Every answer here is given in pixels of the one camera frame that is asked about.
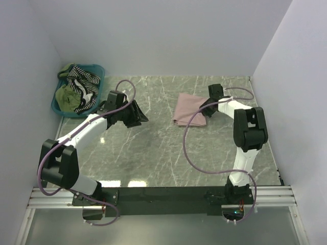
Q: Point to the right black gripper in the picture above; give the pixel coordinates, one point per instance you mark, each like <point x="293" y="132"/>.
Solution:
<point x="206" y="112"/>

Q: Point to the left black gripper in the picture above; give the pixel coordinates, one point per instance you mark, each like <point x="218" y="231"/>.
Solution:
<point x="137" y="117"/>

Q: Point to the pink tank top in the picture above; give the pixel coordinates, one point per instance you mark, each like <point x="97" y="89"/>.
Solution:
<point x="186" y="107"/>

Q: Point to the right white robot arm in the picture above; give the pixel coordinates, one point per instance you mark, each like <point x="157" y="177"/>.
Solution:
<point x="249" y="135"/>

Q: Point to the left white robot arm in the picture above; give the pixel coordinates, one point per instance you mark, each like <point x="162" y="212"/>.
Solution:
<point x="59" y="158"/>

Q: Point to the black white striped tank top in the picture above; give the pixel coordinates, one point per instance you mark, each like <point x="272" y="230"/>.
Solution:
<point x="87" y="85"/>

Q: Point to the green tank top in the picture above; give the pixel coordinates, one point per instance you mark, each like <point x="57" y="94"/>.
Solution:
<point x="67" y="99"/>

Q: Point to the teal plastic basket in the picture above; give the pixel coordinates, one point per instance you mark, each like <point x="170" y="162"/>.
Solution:
<point x="96" y="69"/>

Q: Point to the black base beam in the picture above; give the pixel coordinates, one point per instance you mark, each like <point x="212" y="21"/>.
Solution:
<point x="175" y="200"/>

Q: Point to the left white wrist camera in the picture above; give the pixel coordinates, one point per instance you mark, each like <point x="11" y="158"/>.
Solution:
<point x="127" y="93"/>

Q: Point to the aluminium rail frame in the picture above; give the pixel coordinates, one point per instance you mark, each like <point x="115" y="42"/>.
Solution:
<point x="152" y="155"/>

